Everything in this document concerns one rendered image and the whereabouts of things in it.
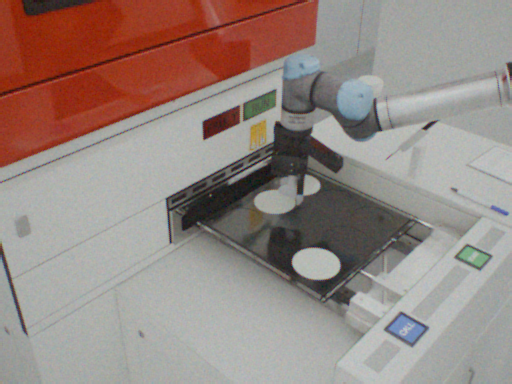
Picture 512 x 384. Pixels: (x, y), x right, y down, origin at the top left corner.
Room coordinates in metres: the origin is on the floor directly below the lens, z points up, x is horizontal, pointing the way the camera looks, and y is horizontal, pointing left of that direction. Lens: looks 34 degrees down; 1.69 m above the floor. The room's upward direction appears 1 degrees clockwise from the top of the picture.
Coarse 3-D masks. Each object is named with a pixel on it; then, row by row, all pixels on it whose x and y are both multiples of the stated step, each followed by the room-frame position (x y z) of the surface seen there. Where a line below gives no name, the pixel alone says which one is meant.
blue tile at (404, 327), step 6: (402, 318) 0.70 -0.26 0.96; (396, 324) 0.69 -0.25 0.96; (402, 324) 0.69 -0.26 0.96; (408, 324) 0.69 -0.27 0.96; (414, 324) 0.69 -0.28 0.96; (396, 330) 0.68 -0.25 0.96; (402, 330) 0.68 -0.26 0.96; (408, 330) 0.68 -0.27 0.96; (414, 330) 0.68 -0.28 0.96; (420, 330) 0.68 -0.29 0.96; (402, 336) 0.66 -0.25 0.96; (408, 336) 0.66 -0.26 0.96; (414, 336) 0.66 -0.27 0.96
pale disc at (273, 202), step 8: (264, 192) 1.18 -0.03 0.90; (272, 192) 1.18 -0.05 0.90; (256, 200) 1.15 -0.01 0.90; (264, 200) 1.15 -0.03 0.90; (272, 200) 1.15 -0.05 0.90; (280, 200) 1.15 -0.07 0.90; (288, 200) 1.15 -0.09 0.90; (264, 208) 1.11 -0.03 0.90; (272, 208) 1.11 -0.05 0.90; (280, 208) 1.11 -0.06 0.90; (288, 208) 1.11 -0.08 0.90
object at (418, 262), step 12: (432, 240) 1.03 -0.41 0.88; (420, 252) 0.99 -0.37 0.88; (432, 252) 0.99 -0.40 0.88; (444, 252) 0.99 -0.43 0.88; (408, 264) 0.94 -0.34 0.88; (420, 264) 0.94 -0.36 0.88; (432, 264) 0.95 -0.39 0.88; (396, 276) 0.90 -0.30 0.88; (408, 276) 0.91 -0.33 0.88; (420, 276) 0.91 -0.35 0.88; (348, 312) 0.80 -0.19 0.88; (360, 324) 0.78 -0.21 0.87; (372, 324) 0.77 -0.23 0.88
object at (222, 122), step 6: (228, 114) 1.18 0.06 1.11; (234, 114) 1.19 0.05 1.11; (210, 120) 1.14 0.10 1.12; (216, 120) 1.15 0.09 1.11; (222, 120) 1.16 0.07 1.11; (228, 120) 1.18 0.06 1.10; (234, 120) 1.19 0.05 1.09; (210, 126) 1.14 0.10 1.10; (216, 126) 1.15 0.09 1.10; (222, 126) 1.16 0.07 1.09; (228, 126) 1.18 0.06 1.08; (210, 132) 1.14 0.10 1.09; (216, 132) 1.15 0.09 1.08
